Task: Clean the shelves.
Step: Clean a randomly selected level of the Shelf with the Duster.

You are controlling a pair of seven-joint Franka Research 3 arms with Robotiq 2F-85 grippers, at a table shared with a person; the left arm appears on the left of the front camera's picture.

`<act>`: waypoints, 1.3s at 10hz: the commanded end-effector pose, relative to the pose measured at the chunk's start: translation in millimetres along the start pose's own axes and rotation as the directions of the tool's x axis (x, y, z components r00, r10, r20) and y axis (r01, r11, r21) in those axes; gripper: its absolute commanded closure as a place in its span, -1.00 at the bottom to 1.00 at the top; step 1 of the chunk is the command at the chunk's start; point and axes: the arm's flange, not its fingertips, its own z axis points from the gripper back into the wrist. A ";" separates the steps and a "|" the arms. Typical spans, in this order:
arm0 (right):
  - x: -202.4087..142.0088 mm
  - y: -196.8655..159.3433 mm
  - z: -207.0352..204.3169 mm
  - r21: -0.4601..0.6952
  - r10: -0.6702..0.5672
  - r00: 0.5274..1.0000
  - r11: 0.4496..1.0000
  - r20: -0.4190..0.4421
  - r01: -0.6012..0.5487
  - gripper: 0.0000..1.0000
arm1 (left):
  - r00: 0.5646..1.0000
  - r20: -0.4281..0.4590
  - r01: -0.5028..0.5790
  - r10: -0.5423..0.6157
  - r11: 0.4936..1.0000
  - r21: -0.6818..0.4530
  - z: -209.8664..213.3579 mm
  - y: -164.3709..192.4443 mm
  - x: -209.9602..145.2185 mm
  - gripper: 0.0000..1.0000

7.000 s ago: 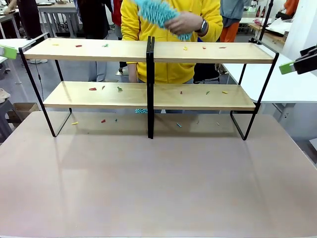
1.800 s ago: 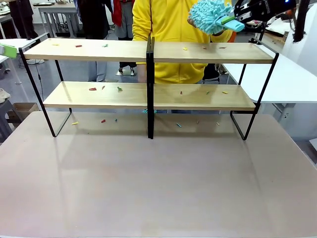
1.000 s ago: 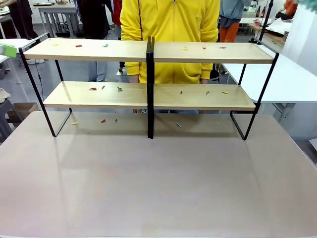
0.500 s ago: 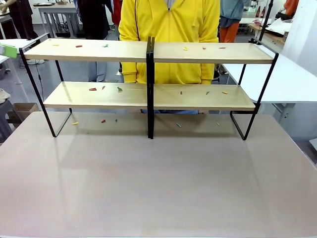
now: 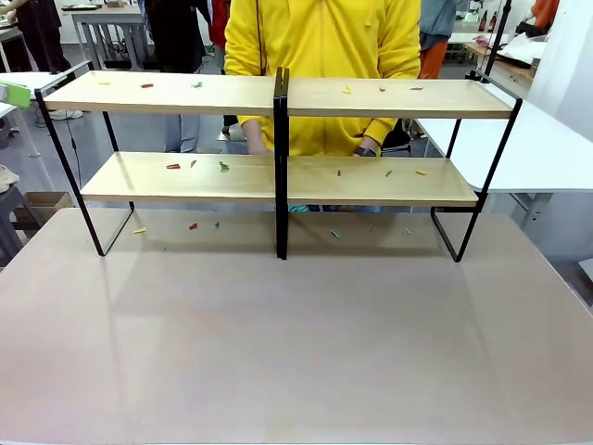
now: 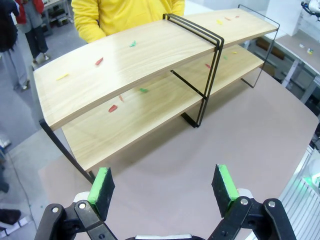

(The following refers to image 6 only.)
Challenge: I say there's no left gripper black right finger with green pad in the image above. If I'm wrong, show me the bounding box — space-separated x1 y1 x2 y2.
207 164 297 240

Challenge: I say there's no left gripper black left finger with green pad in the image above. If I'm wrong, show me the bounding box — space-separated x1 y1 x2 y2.
33 166 118 240

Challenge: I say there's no white robot base green light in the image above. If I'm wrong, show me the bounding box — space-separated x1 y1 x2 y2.
301 159 320 196

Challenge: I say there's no black shoe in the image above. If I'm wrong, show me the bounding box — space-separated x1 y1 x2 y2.
0 208 22 226

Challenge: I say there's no wide wooden two-tier shelf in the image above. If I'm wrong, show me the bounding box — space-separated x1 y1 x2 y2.
33 12 224 186

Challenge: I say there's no brown cardboard box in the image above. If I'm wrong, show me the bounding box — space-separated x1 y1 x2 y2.
256 39 286 61

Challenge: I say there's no grey side table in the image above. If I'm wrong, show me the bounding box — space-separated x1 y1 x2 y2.
249 31 320 106

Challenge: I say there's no narrow wooden two-tier shelf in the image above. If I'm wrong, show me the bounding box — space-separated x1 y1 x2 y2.
162 4 280 129

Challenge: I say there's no bystander in dark jacket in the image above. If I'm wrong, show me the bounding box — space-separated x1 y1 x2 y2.
0 0 31 91

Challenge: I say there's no person in yellow jacket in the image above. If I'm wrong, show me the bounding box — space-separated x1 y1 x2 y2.
71 0 186 44

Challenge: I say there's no bystander in red jacket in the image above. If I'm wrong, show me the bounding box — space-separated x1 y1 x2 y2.
14 0 50 62

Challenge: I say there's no grey metal workbench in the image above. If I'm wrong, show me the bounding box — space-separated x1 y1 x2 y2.
42 0 74 36

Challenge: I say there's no white board panel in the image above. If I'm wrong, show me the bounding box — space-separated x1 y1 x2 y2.
264 0 302 36

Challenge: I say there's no aluminium profile frame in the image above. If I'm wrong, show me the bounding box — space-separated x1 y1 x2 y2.
279 143 320 240

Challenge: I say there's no grey floor cable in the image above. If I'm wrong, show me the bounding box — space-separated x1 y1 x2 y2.
6 149 35 226

